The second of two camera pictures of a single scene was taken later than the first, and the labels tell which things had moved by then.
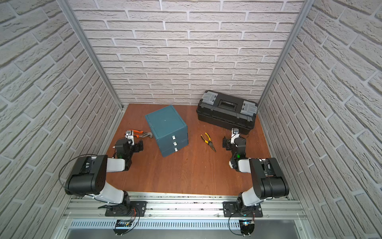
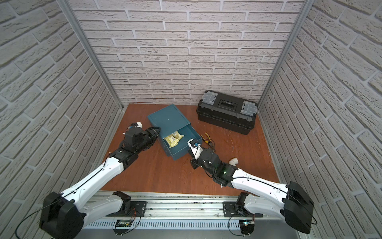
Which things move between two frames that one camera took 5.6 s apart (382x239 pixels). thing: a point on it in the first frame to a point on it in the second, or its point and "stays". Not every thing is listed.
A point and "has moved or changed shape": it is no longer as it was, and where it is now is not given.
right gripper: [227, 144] to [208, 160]
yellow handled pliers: [209, 142] stays
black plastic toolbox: [228, 111] stays
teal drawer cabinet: [169, 129] has moved or changed shape
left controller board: [122, 226] stays
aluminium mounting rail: [180, 206] stays
